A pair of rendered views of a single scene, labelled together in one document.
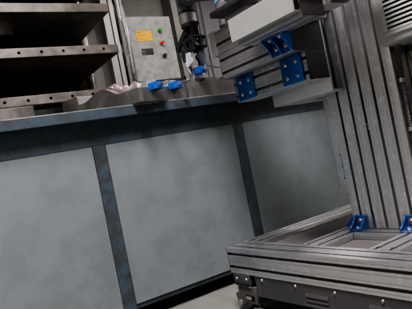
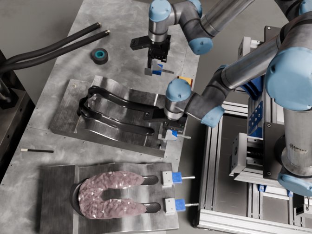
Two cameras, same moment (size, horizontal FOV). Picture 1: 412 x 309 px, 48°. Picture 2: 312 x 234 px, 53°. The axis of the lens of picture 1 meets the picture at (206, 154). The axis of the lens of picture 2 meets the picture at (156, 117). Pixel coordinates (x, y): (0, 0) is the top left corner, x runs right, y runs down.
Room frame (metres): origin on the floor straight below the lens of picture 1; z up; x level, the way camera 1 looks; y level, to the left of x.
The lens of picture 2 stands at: (1.71, 0.41, 2.08)
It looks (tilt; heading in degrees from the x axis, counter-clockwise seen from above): 63 degrees down; 308
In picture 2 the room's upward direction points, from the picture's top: 6 degrees clockwise
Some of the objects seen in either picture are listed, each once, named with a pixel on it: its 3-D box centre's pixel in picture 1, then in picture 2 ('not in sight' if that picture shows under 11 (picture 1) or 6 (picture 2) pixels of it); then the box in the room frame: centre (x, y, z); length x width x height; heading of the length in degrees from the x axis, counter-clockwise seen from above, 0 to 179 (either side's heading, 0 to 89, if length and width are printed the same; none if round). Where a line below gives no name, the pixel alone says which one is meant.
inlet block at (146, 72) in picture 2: not in sight; (159, 69); (2.23, -0.23, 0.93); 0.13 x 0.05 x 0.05; 32
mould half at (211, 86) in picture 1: (184, 94); (115, 113); (2.23, 0.04, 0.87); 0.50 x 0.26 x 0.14; 32
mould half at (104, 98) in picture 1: (122, 100); (111, 198); (1.97, 0.30, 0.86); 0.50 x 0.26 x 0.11; 49
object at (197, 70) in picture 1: (201, 70); (174, 134); (1.96, -0.05, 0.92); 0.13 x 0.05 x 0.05; 31
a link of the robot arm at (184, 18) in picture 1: (188, 19); (174, 106); (1.99, -0.04, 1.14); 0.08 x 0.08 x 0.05
